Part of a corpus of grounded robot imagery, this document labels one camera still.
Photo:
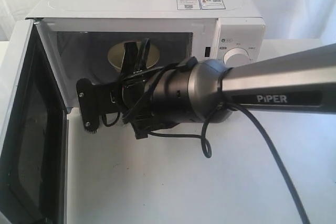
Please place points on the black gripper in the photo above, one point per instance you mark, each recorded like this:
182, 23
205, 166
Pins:
120, 97

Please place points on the cream ceramic bowl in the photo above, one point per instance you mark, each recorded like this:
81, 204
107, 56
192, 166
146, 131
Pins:
116, 53

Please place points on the white microwave door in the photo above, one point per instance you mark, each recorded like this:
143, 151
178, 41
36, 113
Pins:
33, 133

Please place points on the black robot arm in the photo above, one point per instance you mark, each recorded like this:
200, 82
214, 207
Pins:
152, 99

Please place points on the glass microwave turntable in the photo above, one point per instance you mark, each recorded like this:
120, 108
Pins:
173, 48

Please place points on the white microwave oven body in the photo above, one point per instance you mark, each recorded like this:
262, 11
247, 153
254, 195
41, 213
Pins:
67, 28

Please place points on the right blue info sticker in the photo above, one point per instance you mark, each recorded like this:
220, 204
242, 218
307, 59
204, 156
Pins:
212, 4

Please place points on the upper white control knob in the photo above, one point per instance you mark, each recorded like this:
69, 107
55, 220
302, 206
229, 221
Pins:
236, 57

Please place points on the wrist camera with metal bracket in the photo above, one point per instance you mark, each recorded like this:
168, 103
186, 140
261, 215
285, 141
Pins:
88, 105

